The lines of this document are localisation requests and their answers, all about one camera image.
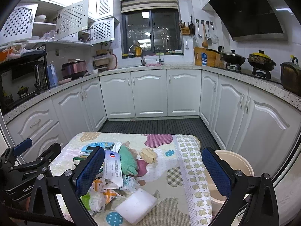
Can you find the gas stove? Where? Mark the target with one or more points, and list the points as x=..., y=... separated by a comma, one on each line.
x=261, y=73

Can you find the black wok with lid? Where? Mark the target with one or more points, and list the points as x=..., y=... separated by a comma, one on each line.
x=234, y=57

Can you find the yellow bottle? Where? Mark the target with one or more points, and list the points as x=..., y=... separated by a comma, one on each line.
x=137, y=50

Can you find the patterned tablecloth table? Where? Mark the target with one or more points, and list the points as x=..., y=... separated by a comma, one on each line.
x=164, y=164

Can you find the metal strainer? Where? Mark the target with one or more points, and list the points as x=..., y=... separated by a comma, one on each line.
x=214, y=38

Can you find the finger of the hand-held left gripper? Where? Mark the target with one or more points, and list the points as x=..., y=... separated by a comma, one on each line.
x=50, y=151
x=22, y=146

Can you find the beige crumpled cloth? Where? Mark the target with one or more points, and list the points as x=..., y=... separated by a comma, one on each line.
x=148, y=155

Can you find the green cloth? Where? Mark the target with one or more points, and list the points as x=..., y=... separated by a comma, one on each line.
x=127, y=160

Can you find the white crumpled tissue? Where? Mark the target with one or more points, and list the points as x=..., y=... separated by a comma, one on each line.
x=116, y=147

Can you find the yellow lidded pot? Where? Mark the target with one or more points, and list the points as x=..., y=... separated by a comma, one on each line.
x=261, y=60

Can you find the tall metal faucet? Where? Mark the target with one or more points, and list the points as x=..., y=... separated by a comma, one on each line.
x=141, y=56

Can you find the chopstick holder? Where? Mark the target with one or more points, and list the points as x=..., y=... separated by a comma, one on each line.
x=184, y=31

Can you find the white plastic bag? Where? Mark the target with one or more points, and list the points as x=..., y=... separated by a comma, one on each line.
x=18, y=49

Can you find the white foam block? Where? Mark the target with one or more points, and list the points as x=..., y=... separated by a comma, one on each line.
x=136, y=206

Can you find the pink rice cooker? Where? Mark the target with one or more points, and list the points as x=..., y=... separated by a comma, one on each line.
x=74, y=69

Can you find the beige bucket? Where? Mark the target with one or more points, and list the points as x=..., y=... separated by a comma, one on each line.
x=235, y=162

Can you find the green box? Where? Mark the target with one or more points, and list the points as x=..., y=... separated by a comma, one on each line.
x=80, y=160

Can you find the wooden spatula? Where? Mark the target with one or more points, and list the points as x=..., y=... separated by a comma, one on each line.
x=205, y=43

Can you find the black range hood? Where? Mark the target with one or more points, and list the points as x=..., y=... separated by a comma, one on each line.
x=247, y=11

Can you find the wooden cutting board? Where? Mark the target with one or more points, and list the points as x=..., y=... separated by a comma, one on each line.
x=199, y=56

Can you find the blue packet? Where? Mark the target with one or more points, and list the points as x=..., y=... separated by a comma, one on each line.
x=98, y=145

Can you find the small metal faucet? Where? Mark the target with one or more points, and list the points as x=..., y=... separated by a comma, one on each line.
x=160, y=57

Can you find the white bowl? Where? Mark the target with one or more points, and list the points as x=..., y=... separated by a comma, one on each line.
x=40, y=18

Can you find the black hanging pan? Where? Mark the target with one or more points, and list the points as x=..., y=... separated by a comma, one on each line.
x=192, y=28

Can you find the row of white cabinet doors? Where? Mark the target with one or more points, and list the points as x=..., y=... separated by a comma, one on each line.
x=150, y=94

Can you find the white lattice cabinet door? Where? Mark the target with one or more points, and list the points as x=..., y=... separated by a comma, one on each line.
x=102, y=30
x=18, y=23
x=73, y=18

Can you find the orange patterned plastic bag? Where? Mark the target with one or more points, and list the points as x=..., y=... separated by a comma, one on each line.
x=105, y=194

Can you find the striped roman blind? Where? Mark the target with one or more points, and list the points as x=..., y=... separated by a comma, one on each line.
x=149, y=4

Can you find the black microwave oven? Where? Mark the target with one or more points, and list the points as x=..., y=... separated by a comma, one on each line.
x=21, y=82

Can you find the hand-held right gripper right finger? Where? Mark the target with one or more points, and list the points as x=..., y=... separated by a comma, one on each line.
x=216, y=171

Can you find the brown pot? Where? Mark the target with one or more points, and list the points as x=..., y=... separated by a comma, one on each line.
x=291, y=77

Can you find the knife block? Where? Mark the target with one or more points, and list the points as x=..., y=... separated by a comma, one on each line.
x=219, y=60

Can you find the blue kettle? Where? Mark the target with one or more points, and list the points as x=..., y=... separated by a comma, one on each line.
x=52, y=75

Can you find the clear plastic bag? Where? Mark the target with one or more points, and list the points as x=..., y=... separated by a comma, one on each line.
x=130, y=183

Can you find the dark window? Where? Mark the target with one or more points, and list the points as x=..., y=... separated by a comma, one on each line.
x=164, y=33

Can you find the metal ladle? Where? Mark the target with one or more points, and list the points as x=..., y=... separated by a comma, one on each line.
x=199, y=34

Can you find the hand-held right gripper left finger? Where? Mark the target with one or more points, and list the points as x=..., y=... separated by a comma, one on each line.
x=90, y=169

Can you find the white paper packet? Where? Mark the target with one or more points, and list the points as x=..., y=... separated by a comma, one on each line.
x=112, y=171

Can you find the pink cutting board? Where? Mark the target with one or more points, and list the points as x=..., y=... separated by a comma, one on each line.
x=114, y=62

